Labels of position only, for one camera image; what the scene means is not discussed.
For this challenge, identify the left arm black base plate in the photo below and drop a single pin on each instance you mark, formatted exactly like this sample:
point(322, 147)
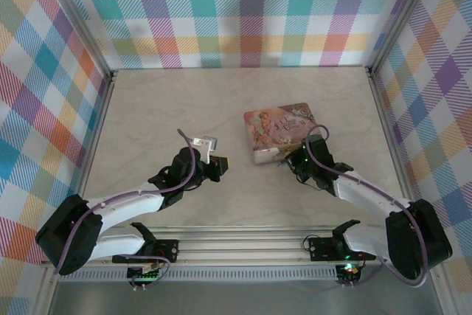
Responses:
point(169, 250)

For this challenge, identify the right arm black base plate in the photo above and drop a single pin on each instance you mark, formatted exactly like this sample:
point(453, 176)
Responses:
point(321, 248)

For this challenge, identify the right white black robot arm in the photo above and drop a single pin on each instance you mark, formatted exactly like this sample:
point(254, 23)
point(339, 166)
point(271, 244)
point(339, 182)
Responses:
point(361, 193)

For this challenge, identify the aluminium side rail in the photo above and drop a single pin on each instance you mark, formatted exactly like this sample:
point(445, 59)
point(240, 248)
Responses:
point(391, 138)
point(99, 127)

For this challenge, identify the pink illustrated tin box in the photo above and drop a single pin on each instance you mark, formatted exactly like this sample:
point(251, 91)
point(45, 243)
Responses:
point(273, 127)

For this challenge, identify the aluminium mounting rail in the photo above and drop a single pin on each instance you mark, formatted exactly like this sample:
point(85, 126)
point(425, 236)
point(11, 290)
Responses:
point(239, 248)

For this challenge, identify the aluminium frame post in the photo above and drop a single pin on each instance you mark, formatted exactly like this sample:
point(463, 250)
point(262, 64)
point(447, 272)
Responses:
point(73, 23)
point(405, 12)

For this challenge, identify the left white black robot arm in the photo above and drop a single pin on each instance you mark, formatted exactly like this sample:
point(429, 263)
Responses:
point(125, 204)

